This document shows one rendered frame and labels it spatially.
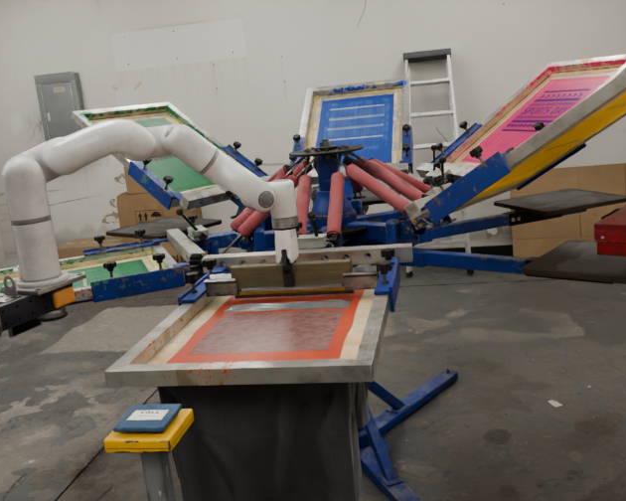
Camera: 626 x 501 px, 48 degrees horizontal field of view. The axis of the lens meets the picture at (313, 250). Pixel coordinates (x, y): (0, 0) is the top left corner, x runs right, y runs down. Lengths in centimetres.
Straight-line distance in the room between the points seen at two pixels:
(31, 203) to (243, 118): 457
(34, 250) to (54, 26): 520
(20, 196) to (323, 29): 458
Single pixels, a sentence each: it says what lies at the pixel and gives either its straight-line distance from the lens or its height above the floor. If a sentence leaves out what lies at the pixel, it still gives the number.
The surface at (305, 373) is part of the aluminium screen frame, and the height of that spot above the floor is 97.
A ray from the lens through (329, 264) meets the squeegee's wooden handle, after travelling 202.
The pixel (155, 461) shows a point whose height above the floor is 88.
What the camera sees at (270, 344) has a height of 96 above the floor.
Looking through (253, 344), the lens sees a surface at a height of 96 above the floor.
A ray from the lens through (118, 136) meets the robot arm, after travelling 184.
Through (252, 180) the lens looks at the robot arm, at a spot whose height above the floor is 132.
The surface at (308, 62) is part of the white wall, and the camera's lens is 616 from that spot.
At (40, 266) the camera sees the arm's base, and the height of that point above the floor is 118.
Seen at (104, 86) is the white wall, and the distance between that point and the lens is 674.
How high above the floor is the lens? 154
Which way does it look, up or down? 13 degrees down
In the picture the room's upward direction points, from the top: 6 degrees counter-clockwise
